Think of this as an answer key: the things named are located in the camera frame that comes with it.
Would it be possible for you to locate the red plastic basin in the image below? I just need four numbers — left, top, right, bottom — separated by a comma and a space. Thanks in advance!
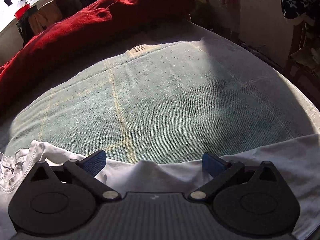
14, 4, 31, 19

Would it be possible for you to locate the dark star print garment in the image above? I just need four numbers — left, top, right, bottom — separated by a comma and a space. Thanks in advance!
272, 0, 317, 20

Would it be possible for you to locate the white printed t-shirt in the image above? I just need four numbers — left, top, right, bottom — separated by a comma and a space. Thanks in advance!
0, 134, 320, 240

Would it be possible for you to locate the red duvet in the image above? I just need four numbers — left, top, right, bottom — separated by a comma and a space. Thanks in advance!
0, 0, 198, 110

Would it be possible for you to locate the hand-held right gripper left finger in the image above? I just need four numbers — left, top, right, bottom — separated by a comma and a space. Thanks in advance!
30, 149, 121, 202

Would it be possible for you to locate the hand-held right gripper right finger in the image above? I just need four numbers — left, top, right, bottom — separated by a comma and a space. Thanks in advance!
189, 152, 280, 202

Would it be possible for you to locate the olive cloth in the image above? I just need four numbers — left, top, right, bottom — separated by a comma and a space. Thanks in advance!
290, 47, 320, 70

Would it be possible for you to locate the wooden chair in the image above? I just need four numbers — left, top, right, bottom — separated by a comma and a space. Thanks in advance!
285, 17, 320, 80

